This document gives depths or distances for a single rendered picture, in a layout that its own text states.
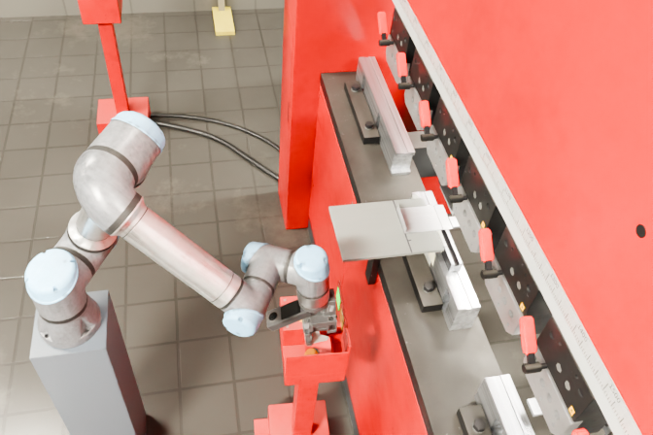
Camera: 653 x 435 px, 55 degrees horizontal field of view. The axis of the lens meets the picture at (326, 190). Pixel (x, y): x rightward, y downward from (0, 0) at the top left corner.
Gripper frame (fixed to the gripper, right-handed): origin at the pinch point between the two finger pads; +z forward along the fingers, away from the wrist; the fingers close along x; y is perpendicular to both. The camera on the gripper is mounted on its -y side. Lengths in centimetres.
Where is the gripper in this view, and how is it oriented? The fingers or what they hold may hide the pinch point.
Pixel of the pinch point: (306, 341)
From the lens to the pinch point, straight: 163.5
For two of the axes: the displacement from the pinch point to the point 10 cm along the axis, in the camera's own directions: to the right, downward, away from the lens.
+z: 0.1, 6.8, 7.3
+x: -1.3, -7.2, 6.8
